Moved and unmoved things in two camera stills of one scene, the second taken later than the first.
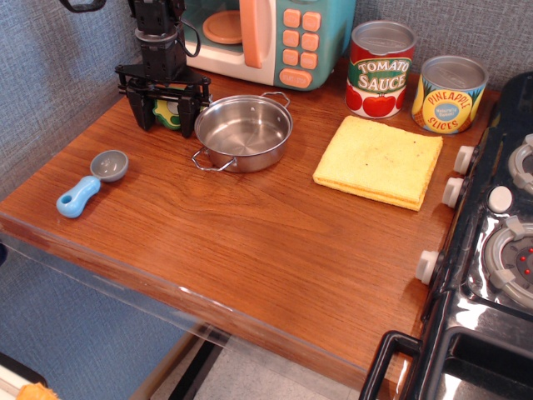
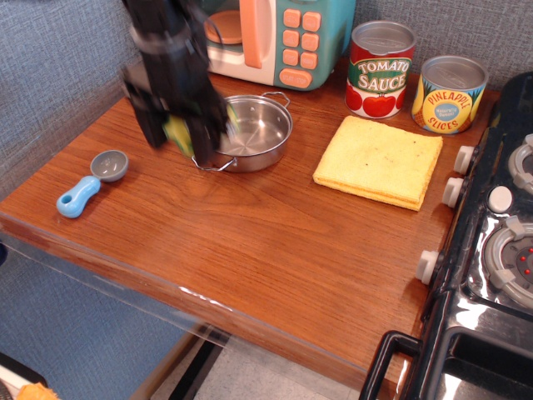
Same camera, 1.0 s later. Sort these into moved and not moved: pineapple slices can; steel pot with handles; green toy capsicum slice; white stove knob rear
Moved: green toy capsicum slice
Not moved: white stove knob rear; pineapple slices can; steel pot with handles
